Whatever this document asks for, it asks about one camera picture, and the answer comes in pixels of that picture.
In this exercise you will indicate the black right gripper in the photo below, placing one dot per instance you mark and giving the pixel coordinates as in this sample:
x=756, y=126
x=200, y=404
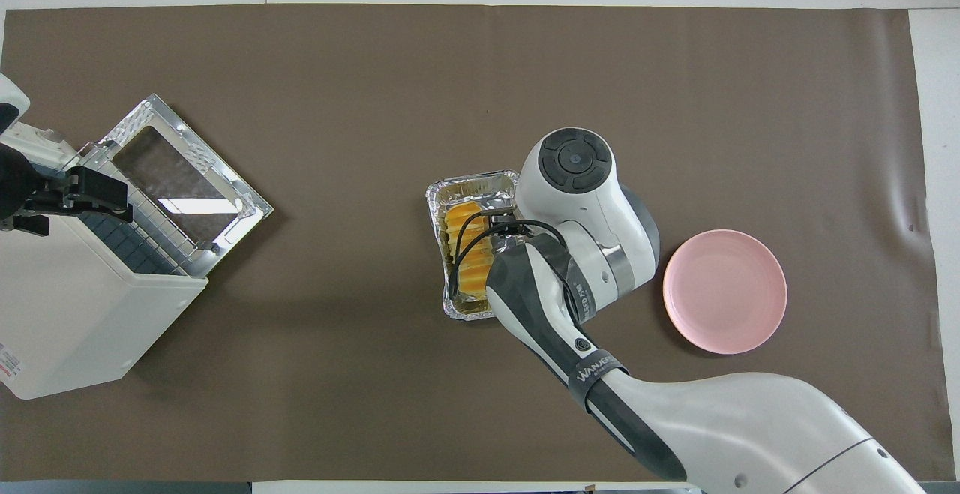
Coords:
x=504, y=226

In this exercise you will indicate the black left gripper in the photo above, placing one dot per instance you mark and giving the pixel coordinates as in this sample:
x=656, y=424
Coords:
x=22, y=190

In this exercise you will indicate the sliced yellow bread loaf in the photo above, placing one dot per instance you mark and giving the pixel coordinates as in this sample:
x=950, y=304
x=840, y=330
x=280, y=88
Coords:
x=476, y=269

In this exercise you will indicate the aluminium foil tray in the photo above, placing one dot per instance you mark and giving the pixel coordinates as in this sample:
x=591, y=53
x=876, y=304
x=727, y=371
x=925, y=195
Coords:
x=469, y=187

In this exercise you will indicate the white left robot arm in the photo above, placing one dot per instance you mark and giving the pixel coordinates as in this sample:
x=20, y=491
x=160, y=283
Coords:
x=9, y=100

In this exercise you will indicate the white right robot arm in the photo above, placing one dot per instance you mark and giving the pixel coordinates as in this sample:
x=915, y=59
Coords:
x=585, y=202

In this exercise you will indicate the glass oven door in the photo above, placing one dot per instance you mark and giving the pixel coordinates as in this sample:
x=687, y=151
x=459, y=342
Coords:
x=180, y=179

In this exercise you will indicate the cream toaster oven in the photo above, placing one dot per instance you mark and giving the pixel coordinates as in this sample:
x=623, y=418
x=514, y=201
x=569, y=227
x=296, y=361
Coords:
x=67, y=314

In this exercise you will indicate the brown table mat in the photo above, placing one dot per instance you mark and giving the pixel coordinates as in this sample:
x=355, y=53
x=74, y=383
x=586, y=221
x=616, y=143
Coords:
x=337, y=329

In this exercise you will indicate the pink round plate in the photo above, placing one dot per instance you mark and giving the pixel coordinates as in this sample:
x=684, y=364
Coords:
x=724, y=291

